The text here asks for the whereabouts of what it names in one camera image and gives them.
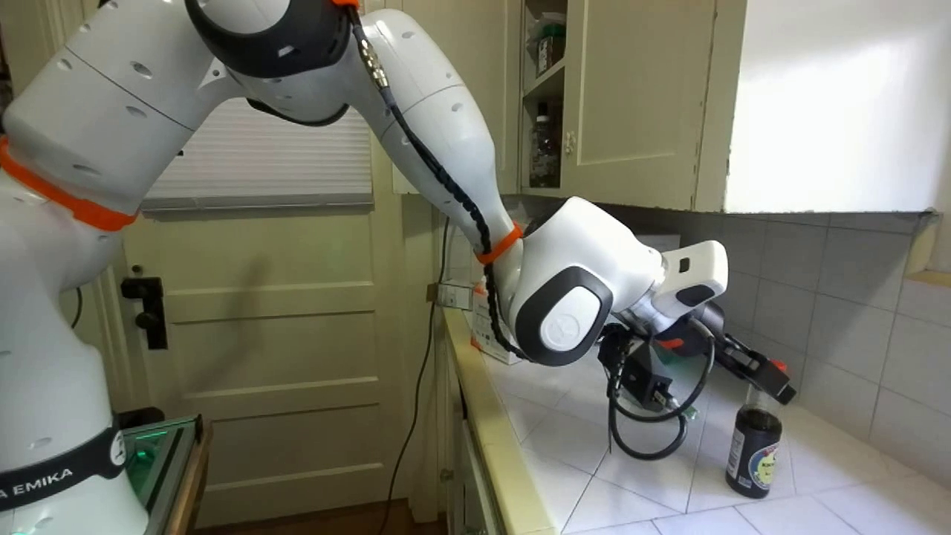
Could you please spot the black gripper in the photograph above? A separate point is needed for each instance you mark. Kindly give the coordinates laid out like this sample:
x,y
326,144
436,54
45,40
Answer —
x,y
727,341

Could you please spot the dark soy sauce bottle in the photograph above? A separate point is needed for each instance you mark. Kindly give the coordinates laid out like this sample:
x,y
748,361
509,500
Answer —
x,y
752,448

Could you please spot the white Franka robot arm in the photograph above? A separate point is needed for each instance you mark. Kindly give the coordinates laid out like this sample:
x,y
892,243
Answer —
x,y
109,108

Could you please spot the closed pale green cabinet door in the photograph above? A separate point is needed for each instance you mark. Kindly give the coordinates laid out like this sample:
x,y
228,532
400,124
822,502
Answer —
x,y
643,99

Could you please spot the pale green base cabinet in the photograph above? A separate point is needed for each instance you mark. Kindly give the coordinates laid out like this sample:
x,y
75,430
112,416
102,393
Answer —
x,y
464,477

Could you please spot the green item in cabinet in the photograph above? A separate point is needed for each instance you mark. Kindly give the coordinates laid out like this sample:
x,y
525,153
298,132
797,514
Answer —
x,y
547,43

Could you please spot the open pale green cabinet door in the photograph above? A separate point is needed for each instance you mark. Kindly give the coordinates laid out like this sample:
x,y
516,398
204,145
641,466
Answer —
x,y
500,60

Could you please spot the pale green panel door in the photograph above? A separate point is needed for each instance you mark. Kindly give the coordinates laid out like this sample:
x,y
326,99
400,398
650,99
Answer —
x,y
286,344

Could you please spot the white window blind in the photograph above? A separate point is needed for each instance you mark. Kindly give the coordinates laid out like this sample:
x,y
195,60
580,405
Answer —
x,y
278,159

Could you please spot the black door lock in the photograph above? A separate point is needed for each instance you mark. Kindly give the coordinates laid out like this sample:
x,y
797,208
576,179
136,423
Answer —
x,y
149,307

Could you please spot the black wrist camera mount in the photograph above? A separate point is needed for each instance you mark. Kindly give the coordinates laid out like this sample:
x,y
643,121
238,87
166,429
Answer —
x,y
643,373

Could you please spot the pale green wall cabinet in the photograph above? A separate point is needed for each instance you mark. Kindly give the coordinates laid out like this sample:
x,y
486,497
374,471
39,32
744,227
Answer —
x,y
843,99

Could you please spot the wall power outlet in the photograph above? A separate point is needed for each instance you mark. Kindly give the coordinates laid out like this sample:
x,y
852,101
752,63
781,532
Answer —
x,y
458,295

